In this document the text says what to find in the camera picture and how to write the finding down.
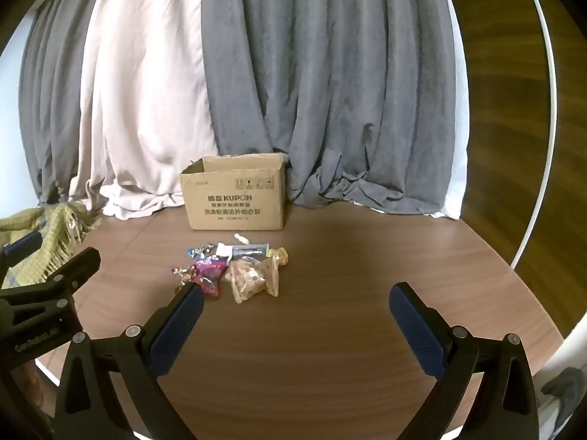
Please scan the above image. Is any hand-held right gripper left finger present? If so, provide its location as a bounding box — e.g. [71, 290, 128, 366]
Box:
[54, 282, 205, 440]

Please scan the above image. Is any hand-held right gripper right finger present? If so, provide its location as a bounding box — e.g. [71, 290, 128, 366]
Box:
[389, 282, 539, 440]

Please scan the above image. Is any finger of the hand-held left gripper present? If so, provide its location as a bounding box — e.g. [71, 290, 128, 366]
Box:
[0, 246, 102, 315]
[0, 230, 43, 267]

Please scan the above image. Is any pink snack packet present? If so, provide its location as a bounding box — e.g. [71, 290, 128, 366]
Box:
[190, 259, 230, 298]

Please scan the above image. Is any beige snack bag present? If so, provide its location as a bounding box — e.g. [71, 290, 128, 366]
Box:
[224, 257, 281, 304]

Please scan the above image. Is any brown cardboard box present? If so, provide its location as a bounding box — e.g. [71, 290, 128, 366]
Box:
[180, 152, 286, 231]

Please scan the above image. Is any yellow green plaid blanket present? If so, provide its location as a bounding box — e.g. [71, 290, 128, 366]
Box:
[0, 204, 102, 289]

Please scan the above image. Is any grey curtain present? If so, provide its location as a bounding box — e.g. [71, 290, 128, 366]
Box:
[18, 0, 115, 205]
[201, 0, 471, 217]

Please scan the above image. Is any grey cloth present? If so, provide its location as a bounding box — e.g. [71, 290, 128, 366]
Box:
[541, 367, 587, 427]

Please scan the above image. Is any beige curtain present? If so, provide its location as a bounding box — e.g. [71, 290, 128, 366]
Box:
[69, 0, 221, 221]

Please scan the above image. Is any white hoop tube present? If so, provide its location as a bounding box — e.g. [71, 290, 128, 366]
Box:
[511, 0, 561, 271]

